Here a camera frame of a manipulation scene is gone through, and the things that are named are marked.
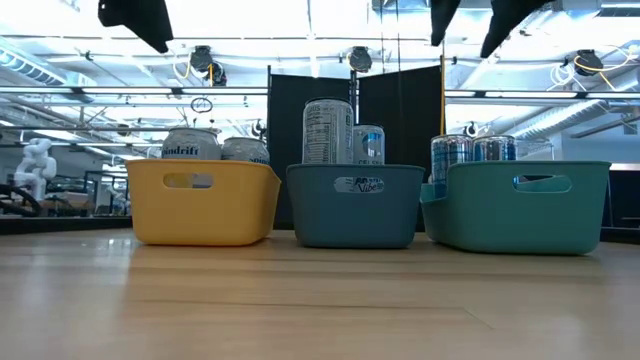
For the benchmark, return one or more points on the grey horizontal metal bar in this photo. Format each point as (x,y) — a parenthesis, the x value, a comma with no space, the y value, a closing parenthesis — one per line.
(100,129)

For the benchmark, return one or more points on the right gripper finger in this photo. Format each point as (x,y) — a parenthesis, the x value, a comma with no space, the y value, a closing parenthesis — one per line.
(507,20)
(442,17)

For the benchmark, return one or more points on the black folding partition screen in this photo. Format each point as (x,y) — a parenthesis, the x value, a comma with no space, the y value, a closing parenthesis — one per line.
(285,115)

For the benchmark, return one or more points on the dark blue plastic bin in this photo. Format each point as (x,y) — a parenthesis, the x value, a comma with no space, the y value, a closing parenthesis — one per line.
(350,225)

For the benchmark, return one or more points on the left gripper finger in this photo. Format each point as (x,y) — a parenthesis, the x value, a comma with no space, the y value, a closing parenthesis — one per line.
(140,20)

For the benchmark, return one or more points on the white Spindrift soda can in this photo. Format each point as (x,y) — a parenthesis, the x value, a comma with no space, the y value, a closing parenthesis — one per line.
(245,150)
(191,147)

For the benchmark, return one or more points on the teal plastic bin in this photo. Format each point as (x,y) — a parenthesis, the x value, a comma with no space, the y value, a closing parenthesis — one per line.
(520,225)

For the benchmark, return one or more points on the white Celsius energy can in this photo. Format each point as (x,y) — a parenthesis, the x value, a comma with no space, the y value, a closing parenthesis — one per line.
(327,130)
(370,145)

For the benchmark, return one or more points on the blue silver Red Bull can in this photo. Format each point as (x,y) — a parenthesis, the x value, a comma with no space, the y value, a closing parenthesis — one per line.
(495,148)
(450,150)

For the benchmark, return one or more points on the white robot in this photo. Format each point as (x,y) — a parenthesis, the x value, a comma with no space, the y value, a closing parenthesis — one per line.
(35,165)

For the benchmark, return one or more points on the yellow plastic bin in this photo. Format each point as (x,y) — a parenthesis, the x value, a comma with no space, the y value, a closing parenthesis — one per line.
(200,220)

